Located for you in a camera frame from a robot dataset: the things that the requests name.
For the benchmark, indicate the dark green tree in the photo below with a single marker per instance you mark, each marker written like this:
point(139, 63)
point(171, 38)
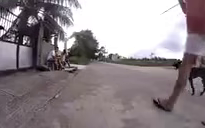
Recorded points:
point(85, 45)

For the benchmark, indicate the grey dirt road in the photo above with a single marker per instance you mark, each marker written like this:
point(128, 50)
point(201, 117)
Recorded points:
point(106, 96)

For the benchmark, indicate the green field strip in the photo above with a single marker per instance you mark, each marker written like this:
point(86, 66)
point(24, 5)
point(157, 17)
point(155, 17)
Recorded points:
point(140, 61)

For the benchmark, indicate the group of people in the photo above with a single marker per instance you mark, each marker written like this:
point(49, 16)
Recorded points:
point(58, 59)

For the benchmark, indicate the palm tree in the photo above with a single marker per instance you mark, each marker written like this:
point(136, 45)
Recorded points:
point(40, 16)

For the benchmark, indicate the person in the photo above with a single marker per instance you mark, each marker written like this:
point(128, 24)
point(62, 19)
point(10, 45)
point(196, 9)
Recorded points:
point(190, 50)

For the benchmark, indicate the white panel gate fence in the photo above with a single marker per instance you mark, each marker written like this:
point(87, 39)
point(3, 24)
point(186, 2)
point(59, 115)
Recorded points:
point(10, 55)

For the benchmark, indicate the black dog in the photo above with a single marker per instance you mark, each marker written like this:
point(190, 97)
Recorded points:
point(200, 75)

